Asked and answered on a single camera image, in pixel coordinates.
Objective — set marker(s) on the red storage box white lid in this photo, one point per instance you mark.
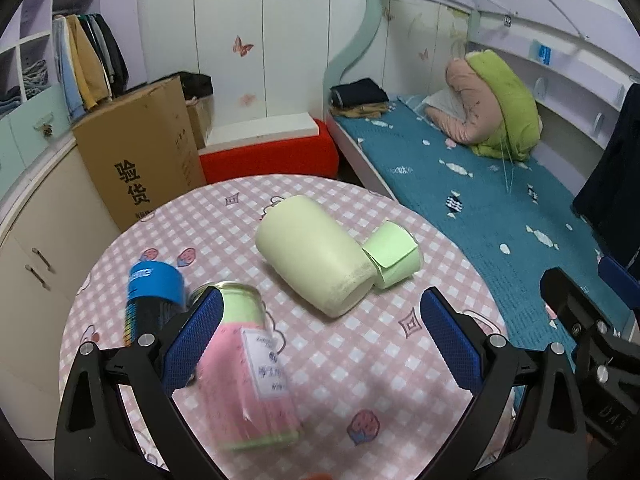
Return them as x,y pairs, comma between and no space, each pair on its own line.
286,144

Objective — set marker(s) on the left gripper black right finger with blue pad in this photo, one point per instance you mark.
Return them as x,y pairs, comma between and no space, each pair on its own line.
525,418

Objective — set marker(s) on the small brown box with bag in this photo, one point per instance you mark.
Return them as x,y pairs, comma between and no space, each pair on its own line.
198,91

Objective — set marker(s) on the pink and green can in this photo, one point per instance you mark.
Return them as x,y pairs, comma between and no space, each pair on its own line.
240,377

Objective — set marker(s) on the small pale green cup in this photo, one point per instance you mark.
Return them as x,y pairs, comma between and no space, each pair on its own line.
395,254

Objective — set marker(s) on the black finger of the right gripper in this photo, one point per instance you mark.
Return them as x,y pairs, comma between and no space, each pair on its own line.
606,365

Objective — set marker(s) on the hanging clothes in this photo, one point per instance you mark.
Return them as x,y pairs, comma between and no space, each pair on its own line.
89,63

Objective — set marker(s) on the blue black CoolTowel can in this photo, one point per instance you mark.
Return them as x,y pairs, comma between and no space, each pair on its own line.
155,294

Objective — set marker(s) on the folded dark clothes pile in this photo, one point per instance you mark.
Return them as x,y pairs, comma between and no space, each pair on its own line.
363,98

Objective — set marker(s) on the black cloth on chair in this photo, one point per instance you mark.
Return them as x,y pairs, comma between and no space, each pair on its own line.
609,200

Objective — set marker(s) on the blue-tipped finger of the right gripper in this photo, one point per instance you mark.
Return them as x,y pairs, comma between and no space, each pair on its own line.
618,279

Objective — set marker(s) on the large pale green cup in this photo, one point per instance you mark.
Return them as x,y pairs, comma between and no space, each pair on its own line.
314,255

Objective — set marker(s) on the cream cabinet with handles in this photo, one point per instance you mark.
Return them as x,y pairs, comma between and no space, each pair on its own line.
50,247

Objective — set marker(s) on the large cardboard box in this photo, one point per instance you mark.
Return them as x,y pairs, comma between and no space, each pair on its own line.
140,151

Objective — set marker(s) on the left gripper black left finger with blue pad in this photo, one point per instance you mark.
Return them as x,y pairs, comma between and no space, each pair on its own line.
94,438

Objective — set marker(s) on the teal patterned bed mattress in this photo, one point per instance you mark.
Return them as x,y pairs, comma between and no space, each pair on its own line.
512,220

